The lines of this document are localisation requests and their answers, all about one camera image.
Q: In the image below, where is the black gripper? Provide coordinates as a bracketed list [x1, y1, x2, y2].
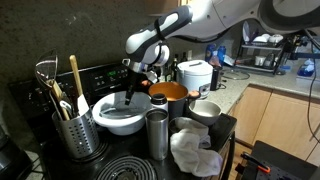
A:
[122, 58, 147, 105]

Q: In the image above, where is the glass pot lid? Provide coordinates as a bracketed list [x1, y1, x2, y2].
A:
[99, 101, 144, 120]

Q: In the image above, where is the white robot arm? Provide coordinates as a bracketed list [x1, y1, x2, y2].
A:
[125, 0, 320, 102]

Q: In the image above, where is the large white bowl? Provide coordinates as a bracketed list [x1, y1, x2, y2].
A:
[92, 91, 152, 136]

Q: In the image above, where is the black pot orange interior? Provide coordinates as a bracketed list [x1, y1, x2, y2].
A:
[148, 82, 201, 120]

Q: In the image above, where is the small steel bowl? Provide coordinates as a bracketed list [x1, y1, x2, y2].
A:
[168, 117, 185, 134]

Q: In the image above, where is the grey ceramic bowl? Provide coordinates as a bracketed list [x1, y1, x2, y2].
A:
[188, 100, 221, 126]

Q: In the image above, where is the white thermos bottle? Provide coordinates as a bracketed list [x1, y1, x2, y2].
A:
[151, 93, 168, 111]

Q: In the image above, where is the stainless steel tumbler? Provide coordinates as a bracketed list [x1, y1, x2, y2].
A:
[145, 108, 168, 160]

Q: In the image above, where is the black electric stove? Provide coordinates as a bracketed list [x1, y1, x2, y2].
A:
[8, 64, 236, 180]

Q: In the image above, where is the white silicone spatula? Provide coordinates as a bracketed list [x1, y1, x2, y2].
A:
[77, 95, 89, 116]

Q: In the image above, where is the wooden spatula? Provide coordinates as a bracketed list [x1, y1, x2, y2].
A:
[68, 54, 84, 116]

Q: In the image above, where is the white rice cooker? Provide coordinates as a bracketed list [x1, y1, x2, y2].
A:
[177, 60, 213, 99]

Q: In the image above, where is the perforated steel utensil holder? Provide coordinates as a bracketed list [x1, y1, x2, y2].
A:
[52, 110, 100, 160]

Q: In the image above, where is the white crumpled cloth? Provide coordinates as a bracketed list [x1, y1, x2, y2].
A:
[170, 117, 223, 177]

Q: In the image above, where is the steel ladle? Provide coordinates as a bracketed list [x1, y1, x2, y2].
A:
[35, 49, 70, 120]

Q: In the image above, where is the blue dish soap bottle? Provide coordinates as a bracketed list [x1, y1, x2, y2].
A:
[217, 46, 226, 66]

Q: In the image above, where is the black dish rack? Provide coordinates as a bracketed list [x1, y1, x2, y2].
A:
[234, 33, 286, 76]

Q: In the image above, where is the black orange clamp tool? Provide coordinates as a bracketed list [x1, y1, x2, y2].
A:
[240, 152, 271, 174]

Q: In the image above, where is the wooden base cabinet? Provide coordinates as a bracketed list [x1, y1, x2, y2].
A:
[229, 85, 320, 166]

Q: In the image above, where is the black table with holes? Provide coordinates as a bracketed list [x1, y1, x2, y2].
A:
[232, 141, 318, 180]

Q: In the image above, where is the blue cleaner bottle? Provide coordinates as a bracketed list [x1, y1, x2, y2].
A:
[297, 59, 315, 77]

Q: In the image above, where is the black power cable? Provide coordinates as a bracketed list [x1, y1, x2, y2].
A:
[306, 29, 320, 135]

